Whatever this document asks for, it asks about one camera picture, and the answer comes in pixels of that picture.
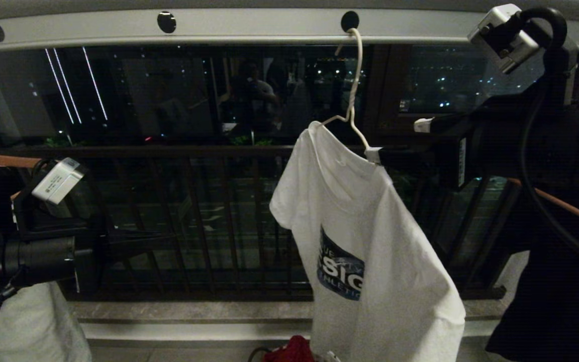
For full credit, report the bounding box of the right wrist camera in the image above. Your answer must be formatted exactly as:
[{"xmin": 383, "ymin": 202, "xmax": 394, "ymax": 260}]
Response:
[{"xmin": 467, "ymin": 4, "xmax": 579, "ymax": 106}]

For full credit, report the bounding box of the white hanging garment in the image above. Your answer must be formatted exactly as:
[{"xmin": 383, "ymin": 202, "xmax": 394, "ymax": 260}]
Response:
[{"xmin": 0, "ymin": 282, "xmax": 92, "ymax": 362}]

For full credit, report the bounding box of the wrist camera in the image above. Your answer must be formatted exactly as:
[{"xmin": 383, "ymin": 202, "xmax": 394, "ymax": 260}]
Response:
[
  {"xmin": 13, "ymin": 157, "xmax": 87, "ymax": 237},
  {"xmin": 467, "ymin": 4, "xmax": 579, "ymax": 106}
]

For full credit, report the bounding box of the white printed t-shirt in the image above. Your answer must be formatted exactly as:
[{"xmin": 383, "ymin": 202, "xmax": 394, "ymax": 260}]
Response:
[{"xmin": 269, "ymin": 120, "xmax": 466, "ymax": 362}]

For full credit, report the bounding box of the white wire hanger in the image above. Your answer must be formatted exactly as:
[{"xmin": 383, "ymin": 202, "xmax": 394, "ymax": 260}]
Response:
[{"xmin": 320, "ymin": 28, "xmax": 383, "ymax": 164}]

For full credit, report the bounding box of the grey stone window sill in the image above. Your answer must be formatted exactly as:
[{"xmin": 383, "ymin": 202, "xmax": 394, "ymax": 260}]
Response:
[{"xmin": 68, "ymin": 299, "xmax": 502, "ymax": 325}]

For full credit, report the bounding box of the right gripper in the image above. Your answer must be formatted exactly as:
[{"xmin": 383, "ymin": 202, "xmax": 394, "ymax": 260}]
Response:
[{"xmin": 370, "ymin": 93, "xmax": 579, "ymax": 193}]

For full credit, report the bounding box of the black metal balcony railing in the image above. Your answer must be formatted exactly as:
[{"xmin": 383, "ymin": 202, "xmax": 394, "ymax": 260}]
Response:
[{"xmin": 0, "ymin": 145, "xmax": 507, "ymax": 301}]

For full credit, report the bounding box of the red garment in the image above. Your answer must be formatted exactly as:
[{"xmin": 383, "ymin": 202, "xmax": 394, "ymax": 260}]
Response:
[{"xmin": 263, "ymin": 335, "xmax": 316, "ymax": 362}]

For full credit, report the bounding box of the grey metal drying rail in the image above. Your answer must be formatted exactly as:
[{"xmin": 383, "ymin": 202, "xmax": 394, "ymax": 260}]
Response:
[{"xmin": 0, "ymin": 7, "xmax": 579, "ymax": 55}]

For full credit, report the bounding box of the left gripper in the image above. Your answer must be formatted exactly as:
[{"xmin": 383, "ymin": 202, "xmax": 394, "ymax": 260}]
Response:
[{"xmin": 0, "ymin": 224, "xmax": 170, "ymax": 294}]

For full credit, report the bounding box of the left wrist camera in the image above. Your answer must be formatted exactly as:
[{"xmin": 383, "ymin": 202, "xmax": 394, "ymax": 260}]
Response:
[{"xmin": 13, "ymin": 157, "xmax": 87, "ymax": 237}]

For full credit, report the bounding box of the black hanging garment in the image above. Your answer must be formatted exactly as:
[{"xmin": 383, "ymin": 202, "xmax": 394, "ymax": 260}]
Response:
[{"xmin": 486, "ymin": 191, "xmax": 579, "ymax": 362}]

